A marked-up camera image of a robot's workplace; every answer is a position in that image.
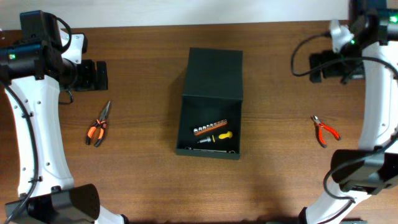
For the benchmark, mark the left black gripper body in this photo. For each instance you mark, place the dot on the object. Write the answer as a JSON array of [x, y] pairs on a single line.
[[101, 75]]

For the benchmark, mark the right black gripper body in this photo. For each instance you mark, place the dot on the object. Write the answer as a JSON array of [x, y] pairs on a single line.
[[315, 68]]

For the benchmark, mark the orange black long-nose pliers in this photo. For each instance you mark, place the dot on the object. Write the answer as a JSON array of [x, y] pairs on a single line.
[[101, 124]]

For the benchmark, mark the orange socket rail set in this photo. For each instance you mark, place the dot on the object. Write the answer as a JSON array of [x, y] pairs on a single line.
[[209, 127]]

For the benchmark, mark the yellow black stubby screwdriver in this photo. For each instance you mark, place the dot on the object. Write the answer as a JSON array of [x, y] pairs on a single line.
[[216, 138]]

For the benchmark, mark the silver ratchet wrench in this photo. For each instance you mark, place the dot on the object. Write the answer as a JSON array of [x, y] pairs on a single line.
[[210, 150]]

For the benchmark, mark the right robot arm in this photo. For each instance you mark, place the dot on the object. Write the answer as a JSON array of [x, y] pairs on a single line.
[[365, 48]]

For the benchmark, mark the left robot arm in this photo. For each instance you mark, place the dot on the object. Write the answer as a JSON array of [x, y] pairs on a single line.
[[34, 71]]

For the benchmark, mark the black open gift box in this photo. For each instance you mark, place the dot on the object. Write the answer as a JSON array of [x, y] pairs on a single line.
[[213, 90]]

